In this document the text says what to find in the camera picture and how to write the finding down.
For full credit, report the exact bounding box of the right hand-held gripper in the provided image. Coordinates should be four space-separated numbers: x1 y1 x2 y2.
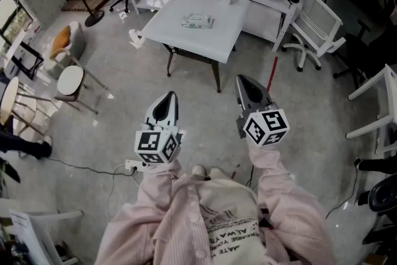
235 73 290 146

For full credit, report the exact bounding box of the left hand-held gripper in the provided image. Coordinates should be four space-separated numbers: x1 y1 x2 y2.
133 91 184 165

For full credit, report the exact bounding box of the white tissue packet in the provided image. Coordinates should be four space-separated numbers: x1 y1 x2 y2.
181 13 215 29

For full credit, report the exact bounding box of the person's left forearm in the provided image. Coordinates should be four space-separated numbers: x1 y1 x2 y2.
123 160 183 227

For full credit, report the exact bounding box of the person's right forearm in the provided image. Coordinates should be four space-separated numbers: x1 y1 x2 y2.
248 141 313 215

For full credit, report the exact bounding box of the white power strip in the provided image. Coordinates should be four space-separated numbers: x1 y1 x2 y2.
125 159 148 173

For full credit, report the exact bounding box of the person's left shoe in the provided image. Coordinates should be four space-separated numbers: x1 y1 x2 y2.
191 164 207 179

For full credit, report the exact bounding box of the red strip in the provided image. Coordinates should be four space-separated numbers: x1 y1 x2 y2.
266 55 279 92

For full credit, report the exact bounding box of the person's torso in pink shirt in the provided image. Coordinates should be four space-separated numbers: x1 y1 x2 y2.
94 170 337 265

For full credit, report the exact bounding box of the black waist box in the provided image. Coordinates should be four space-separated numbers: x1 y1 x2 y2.
259 207 275 231

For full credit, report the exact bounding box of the wooden chair with white seat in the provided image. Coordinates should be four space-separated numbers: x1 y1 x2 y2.
53 48 109 115

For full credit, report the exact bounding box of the white crumpled paper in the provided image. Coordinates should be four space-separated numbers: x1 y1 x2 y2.
128 29 145 50

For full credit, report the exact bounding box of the white mesh office chair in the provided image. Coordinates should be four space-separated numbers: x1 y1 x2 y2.
281 0 347 72

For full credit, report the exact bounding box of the grey armchair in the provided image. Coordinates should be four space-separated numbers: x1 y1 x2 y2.
43 20 86 78

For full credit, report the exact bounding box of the orange cushion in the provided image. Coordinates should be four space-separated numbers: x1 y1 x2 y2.
49 25 71 60

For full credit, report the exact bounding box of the white table with dark legs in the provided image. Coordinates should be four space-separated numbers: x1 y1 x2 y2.
139 0 252 94

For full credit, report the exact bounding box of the round beige side table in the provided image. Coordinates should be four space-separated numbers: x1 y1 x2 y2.
0 76 60 137

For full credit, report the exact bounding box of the white floor cable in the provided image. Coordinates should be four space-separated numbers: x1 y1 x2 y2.
105 163 141 221

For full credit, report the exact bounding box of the black floor cable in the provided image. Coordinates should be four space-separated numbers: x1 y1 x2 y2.
46 157 135 177

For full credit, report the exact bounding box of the thin black cable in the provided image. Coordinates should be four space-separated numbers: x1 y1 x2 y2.
325 161 360 220

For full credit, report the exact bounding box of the white metal frame table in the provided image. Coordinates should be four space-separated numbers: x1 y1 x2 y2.
346 64 397 156

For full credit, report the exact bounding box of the black metal frame stand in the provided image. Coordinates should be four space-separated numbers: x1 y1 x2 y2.
12 40 44 81

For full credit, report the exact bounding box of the white shelf frame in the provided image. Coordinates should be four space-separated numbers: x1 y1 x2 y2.
0 209 84 265

